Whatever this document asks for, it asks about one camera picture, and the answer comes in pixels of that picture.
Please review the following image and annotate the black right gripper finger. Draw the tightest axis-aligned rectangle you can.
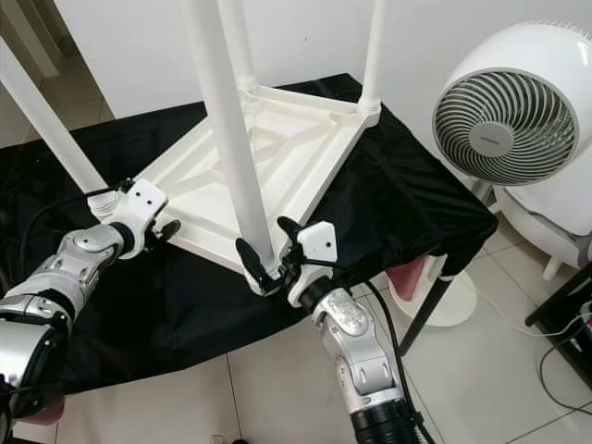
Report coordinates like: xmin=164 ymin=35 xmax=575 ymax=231
xmin=276 ymin=216 xmax=308 ymax=255
xmin=234 ymin=237 xmax=280 ymax=297

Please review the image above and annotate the white plastic children table top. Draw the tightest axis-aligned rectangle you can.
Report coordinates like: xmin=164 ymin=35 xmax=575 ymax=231
xmin=88 ymin=72 xmax=382 ymax=297

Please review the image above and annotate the red round stool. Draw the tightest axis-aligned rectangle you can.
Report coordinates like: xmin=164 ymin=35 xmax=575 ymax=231
xmin=387 ymin=250 xmax=477 ymax=329
xmin=14 ymin=393 xmax=68 ymax=426

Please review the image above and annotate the black tablecloth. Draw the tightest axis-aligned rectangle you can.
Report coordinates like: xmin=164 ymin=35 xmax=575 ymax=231
xmin=0 ymin=72 xmax=500 ymax=394

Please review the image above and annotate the white round floor fan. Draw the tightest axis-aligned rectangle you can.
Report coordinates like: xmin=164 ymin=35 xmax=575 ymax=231
xmin=432 ymin=20 xmax=582 ymax=186

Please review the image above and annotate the white rounded plastic appliance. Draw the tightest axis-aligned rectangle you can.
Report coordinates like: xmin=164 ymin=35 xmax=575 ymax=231
xmin=490 ymin=176 xmax=592 ymax=280

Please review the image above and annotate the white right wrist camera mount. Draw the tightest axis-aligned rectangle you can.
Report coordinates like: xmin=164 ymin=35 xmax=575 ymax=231
xmin=285 ymin=220 xmax=339 ymax=306

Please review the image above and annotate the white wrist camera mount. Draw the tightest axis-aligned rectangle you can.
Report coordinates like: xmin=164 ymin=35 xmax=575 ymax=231
xmin=285 ymin=220 xmax=339 ymax=306
xmin=113 ymin=179 xmax=169 ymax=234

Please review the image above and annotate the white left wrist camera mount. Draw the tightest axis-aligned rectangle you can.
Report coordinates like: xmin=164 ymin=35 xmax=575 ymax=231
xmin=113 ymin=179 xmax=169 ymax=234

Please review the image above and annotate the black metal table frame bar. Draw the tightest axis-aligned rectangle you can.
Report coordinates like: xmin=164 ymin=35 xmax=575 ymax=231
xmin=398 ymin=254 xmax=454 ymax=357

